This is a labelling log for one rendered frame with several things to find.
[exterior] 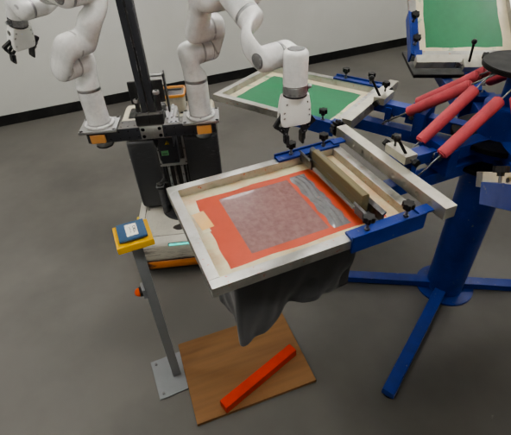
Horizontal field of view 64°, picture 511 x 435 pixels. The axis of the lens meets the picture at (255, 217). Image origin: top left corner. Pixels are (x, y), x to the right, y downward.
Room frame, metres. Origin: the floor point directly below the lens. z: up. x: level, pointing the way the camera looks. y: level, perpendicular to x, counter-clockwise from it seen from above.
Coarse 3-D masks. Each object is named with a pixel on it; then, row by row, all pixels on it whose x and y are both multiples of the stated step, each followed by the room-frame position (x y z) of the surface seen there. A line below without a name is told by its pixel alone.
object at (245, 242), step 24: (264, 216) 1.17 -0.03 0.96; (288, 216) 1.16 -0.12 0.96; (312, 216) 1.16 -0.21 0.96; (384, 216) 1.13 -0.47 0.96; (216, 240) 1.06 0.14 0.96; (240, 240) 1.05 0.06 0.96; (264, 240) 1.04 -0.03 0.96; (288, 240) 1.03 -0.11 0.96; (312, 240) 1.03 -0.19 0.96; (240, 264) 0.93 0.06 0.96
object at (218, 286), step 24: (240, 168) 1.46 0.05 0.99; (264, 168) 1.46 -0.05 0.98; (360, 168) 1.40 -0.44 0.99; (168, 192) 1.31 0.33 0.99; (192, 192) 1.34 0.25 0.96; (384, 192) 1.23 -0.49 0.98; (192, 240) 1.02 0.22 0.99; (336, 240) 0.98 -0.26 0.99; (264, 264) 0.89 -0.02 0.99; (288, 264) 0.89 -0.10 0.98; (216, 288) 0.81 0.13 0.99
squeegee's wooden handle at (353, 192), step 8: (312, 152) 1.45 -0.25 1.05; (320, 152) 1.43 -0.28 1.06; (312, 160) 1.44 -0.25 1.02; (320, 160) 1.39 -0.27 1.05; (328, 160) 1.37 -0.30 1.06; (320, 168) 1.38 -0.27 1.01; (328, 168) 1.33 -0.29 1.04; (336, 168) 1.30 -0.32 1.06; (328, 176) 1.33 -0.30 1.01; (336, 176) 1.28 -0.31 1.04; (344, 176) 1.25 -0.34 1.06; (336, 184) 1.27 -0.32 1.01; (344, 184) 1.22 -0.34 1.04; (352, 184) 1.20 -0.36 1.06; (344, 192) 1.22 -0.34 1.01; (352, 192) 1.18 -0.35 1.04; (360, 192) 1.14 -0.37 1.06; (352, 200) 1.17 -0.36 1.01; (360, 200) 1.13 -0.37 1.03; (368, 200) 1.13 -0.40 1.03
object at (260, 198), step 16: (288, 176) 1.43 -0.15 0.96; (224, 192) 1.34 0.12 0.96; (240, 192) 1.33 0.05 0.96; (256, 192) 1.32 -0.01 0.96; (272, 192) 1.32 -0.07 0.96; (288, 192) 1.31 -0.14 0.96; (208, 208) 1.24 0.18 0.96; (224, 208) 1.23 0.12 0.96; (240, 208) 1.23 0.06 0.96; (256, 208) 1.22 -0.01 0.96; (272, 208) 1.22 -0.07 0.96; (224, 224) 1.14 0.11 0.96
